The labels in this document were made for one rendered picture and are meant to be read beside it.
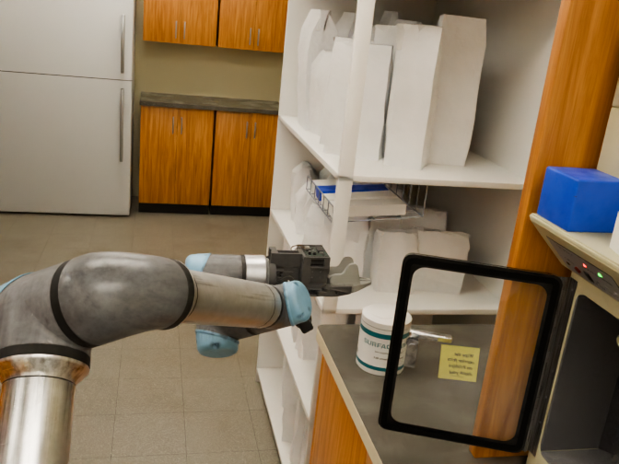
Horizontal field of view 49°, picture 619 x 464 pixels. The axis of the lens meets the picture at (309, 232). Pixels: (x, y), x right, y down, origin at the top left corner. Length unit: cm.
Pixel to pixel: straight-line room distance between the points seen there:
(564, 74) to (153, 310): 84
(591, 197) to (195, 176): 496
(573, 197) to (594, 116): 23
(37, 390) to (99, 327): 10
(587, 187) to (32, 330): 86
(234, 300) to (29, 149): 492
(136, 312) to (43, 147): 501
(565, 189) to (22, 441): 90
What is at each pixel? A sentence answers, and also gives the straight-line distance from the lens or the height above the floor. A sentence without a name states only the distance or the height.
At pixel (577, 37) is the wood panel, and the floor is 182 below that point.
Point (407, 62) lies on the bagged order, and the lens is 218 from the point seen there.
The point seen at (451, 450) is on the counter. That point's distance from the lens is 158.
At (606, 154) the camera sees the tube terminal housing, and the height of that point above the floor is 163.
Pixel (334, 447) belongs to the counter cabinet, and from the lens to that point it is 197.
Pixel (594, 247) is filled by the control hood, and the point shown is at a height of 151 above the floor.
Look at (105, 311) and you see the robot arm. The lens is 84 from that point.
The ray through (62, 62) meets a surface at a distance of 569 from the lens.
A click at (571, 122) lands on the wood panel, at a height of 167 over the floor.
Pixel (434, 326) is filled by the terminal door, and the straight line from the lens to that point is 139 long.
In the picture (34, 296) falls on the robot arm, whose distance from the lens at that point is 89.
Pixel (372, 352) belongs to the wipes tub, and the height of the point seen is 100.
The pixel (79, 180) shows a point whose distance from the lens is 585.
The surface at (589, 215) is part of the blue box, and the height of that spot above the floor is 154.
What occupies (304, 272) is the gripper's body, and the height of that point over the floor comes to 135.
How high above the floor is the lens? 182
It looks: 18 degrees down
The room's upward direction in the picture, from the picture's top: 6 degrees clockwise
